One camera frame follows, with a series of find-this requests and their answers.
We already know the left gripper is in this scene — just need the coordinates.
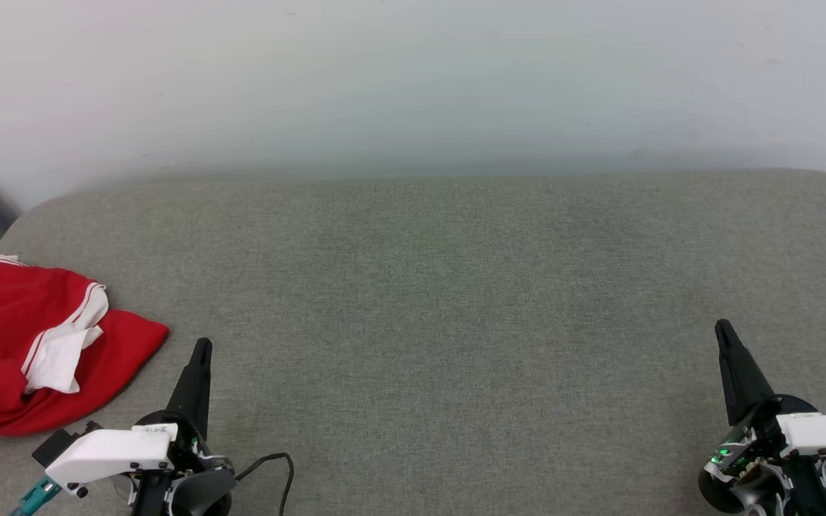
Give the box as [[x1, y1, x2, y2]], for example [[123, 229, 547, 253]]
[[113, 338, 236, 516]]

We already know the thin black cable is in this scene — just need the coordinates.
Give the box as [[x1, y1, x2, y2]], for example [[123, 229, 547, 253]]
[[234, 451, 295, 516]]

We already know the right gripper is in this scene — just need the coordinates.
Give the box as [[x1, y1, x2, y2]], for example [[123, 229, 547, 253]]
[[707, 320, 826, 516]]

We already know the grey fabric sofa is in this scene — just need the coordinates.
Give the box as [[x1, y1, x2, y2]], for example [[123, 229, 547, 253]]
[[0, 168, 826, 516]]

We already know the teal cable connector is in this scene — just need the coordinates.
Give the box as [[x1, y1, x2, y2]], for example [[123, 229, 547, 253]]
[[10, 477, 62, 516]]

